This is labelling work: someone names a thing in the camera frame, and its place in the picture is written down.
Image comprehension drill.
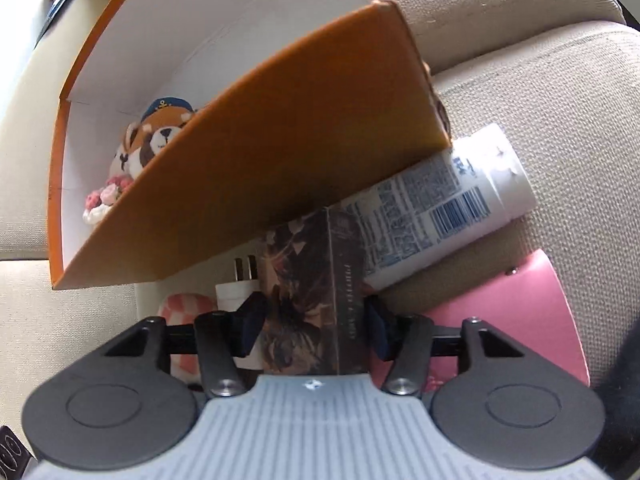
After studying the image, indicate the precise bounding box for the red panda plush blue hat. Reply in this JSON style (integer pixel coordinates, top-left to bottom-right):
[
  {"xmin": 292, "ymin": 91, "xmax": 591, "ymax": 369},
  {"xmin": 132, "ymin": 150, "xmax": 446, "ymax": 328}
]
[{"xmin": 135, "ymin": 97, "xmax": 197, "ymax": 168}]

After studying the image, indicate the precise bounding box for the white charger plug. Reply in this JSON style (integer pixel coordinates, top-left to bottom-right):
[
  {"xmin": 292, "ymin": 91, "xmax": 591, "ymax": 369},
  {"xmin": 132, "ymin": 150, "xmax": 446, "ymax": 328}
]
[{"xmin": 215, "ymin": 255, "xmax": 266, "ymax": 371}]

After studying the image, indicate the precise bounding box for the dark printed small box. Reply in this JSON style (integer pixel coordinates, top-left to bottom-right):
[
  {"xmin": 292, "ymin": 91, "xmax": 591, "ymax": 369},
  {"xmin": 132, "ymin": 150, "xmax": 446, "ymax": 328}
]
[{"xmin": 260, "ymin": 206, "xmax": 373, "ymax": 377}]

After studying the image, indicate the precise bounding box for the pink checkered round cushion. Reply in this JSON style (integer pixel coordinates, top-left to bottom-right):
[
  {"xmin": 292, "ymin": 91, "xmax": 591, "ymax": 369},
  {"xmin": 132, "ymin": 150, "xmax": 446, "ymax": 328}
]
[{"xmin": 157, "ymin": 292, "xmax": 218, "ymax": 391}]

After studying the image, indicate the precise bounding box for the pink flower bouquet toy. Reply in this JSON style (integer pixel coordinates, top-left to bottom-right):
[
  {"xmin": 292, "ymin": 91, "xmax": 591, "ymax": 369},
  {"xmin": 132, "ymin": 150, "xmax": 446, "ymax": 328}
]
[{"xmin": 82, "ymin": 175, "xmax": 135, "ymax": 223}]

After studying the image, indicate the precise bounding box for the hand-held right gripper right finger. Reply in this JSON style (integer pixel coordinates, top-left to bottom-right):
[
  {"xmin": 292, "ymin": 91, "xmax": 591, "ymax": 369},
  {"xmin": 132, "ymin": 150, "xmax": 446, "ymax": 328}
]
[{"xmin": 365, "ymin": 296, "xmax": 526, "ymax": 396}]

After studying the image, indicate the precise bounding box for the pink flat case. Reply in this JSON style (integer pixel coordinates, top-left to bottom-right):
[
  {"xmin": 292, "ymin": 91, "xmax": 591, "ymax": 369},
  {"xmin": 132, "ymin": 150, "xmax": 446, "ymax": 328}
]
[{"xmin": 370, "ymin": 249, "xmax": 591, "ymax": 396}]

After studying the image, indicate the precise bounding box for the orange cardboard box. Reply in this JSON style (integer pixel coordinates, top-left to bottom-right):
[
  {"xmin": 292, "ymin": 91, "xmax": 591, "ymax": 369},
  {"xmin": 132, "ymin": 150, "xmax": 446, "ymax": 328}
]
[{"xmin": 48, "ymin": 0, "xmax": 453, "ymax": 291}]

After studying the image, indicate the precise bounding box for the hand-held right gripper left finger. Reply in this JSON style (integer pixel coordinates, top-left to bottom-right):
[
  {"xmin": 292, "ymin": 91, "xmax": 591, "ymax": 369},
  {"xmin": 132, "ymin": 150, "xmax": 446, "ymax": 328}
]
[{"xmin": 102, "ymin": 292, "xmax": 269, "ymax": 398}]

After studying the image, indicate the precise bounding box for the beige fabric sofa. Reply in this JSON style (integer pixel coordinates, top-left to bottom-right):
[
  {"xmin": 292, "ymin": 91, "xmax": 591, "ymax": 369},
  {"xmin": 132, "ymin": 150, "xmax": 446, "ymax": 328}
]
[{"xmin": 0, "ymin": 0, "xmax": 640, "ymax": 411}]

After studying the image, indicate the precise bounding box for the small red panda plush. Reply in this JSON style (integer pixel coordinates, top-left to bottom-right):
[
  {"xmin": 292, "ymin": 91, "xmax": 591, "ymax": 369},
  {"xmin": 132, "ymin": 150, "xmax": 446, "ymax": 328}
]
[{"xmin": 110, "ymin": 122, "xmax": 146, "ymax": 181}]

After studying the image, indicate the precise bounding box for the white tube with printed label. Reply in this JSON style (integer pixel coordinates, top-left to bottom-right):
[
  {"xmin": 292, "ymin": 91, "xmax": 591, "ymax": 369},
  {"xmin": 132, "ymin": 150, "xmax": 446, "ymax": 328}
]
[{"xmin": 340, "ymin": 122, "xmax": 538, "ymax": 292}]

